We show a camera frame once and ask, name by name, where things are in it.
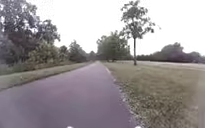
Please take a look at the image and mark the broad green tree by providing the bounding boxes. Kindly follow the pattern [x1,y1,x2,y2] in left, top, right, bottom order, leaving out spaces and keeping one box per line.
[96,30,133,63]

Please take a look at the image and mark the purple-grey asphalt path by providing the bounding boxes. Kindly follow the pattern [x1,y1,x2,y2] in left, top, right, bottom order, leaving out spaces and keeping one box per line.
[0,60,138,128]

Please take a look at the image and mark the tall slender tree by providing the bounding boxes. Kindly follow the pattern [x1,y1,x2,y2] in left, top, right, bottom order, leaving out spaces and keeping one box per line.
[120,0,157,66]

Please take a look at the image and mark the grass field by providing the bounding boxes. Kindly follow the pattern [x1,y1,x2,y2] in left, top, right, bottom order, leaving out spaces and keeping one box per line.
[101,60,205,128]

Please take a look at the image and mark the pale road strip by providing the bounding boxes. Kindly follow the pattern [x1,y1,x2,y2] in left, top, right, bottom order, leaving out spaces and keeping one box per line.
[118,60,205,71]

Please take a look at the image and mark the distant tree line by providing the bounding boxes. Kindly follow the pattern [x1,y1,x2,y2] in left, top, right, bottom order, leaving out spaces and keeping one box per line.
[136,41,205,65]

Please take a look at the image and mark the grass verge strip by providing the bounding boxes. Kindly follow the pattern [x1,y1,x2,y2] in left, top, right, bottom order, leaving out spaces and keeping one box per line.
[0,61,95,94]

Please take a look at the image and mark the wood of large trees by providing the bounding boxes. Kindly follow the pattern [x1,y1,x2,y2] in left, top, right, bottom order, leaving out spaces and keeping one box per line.
[0,0,97,77]

